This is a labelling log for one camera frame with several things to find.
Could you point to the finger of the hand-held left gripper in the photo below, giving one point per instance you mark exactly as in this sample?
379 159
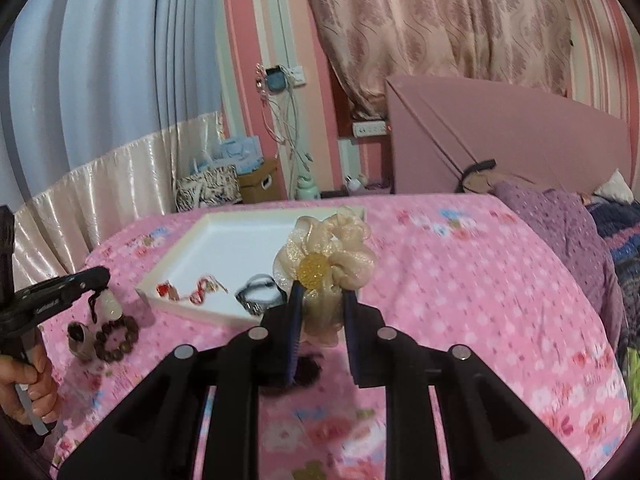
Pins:
82 282

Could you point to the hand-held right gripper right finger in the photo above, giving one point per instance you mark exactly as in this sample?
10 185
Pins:
352 332

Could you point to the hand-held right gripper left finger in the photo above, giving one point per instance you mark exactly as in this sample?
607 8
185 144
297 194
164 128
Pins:
295 332

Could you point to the white jade pendant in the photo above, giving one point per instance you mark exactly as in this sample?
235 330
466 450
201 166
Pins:
111 308

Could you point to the white band wristwatch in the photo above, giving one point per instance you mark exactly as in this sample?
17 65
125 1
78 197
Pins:
80 342

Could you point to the red white charm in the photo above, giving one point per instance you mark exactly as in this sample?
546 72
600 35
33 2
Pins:
167 291

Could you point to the beige flower scrunchie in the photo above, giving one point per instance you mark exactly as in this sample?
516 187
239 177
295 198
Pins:
320 245

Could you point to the red knot charm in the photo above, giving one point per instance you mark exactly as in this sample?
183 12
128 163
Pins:
204 287

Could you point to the white shallow tray box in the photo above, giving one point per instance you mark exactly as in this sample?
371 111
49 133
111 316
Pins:
225 250

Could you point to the person's left hand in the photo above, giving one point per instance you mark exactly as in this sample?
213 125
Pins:
35 395

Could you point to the white satin curtain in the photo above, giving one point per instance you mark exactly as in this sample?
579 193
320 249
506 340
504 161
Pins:
125 175

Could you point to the pink floral bedsheet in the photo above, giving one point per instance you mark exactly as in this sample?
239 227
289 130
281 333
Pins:
475 310

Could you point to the green bottle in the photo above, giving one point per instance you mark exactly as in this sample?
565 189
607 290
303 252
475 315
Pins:
307 187

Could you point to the small white object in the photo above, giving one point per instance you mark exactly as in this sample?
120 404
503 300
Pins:
356 183

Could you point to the brown cardboard box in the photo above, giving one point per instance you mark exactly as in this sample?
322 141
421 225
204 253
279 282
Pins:
260 182

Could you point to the black white patterned bag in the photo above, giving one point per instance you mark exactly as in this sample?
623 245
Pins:
205 187

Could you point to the white power strip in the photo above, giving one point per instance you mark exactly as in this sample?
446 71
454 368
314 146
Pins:
370 128

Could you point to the blue curtain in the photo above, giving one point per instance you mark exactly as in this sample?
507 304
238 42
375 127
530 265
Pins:
100 60

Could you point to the purple dotted blanket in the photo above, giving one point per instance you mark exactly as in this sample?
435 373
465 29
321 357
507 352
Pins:
565 240

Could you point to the pink headboard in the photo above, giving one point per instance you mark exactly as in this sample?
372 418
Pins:
525 135

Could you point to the dark blue blanket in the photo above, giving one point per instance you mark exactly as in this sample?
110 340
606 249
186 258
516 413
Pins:
625 250

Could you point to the white pillow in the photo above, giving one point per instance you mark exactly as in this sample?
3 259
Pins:
615 185

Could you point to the pink patterned curtain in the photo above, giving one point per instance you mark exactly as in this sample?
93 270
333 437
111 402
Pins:
425 25

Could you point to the wall socket with charger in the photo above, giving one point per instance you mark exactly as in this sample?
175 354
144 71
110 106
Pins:
277 80

